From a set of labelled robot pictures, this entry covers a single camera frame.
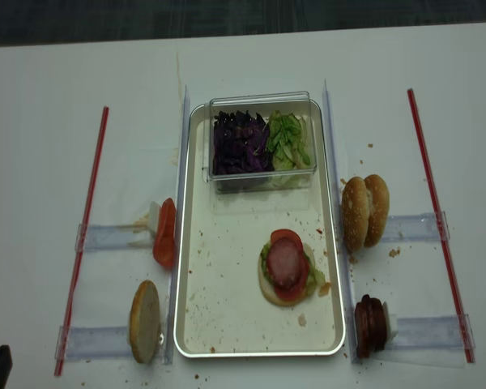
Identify sesame bun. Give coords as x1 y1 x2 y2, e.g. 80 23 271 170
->
341 177 370 254
364 174 390 247

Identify standing tomato slices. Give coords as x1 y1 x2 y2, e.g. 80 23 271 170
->
152 198 177 269

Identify tomato slices on burger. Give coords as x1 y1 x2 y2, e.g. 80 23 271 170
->
266 229 309 302

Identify round pink meat patty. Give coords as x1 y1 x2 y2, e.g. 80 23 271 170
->
266 237 302 289

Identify lettuce under burger patty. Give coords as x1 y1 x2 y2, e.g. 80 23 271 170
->
264 264 330 299

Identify shredded green lettuce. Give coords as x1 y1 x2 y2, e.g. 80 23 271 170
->
266 110 311 170

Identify stack of dark sausage slices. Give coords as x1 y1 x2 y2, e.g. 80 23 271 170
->
354 294 389 359

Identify left lower clear track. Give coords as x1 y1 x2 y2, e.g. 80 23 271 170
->
54 325 134 361

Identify clear track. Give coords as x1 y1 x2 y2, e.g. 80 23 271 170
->
385 314 475 351
75 224 153 253
380 212 450 243
54 325 134 361

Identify left red rod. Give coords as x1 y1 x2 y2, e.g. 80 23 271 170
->
53 106 109 377

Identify red rod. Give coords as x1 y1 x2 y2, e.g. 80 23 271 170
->
407 88 475 364
53 106 109 377

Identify standing plain bun half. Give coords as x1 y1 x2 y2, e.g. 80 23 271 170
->
129 280 160 364

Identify left upper clear track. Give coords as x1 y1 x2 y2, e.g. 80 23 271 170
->
75 224 153 253

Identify white pusher block left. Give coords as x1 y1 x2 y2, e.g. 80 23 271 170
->
147 202 161 245

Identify white pusher block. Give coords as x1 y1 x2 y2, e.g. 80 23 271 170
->
382 301 399 344
147 202 161 245

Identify white rectangular serving tray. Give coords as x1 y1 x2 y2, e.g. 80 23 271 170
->
174 105 346 358

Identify shredded purple cabbage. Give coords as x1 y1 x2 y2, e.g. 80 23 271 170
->
212 110 275 175

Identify burger bottom bun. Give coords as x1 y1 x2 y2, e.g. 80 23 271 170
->
258 242 318 307

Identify clear plastic salad container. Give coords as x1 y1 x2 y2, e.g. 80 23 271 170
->
205 92 317 195

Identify white pusher block right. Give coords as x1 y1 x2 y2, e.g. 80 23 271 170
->
382 301 399 344

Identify right lower clear track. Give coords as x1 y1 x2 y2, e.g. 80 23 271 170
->
385 314 475 351

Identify right upper clear track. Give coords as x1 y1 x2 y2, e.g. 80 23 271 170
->
380 212 450 243

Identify right red rod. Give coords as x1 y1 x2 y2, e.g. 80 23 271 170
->
407 88 475 364

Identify left clear vertical rail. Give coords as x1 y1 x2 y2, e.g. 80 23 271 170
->
163 87 190 365

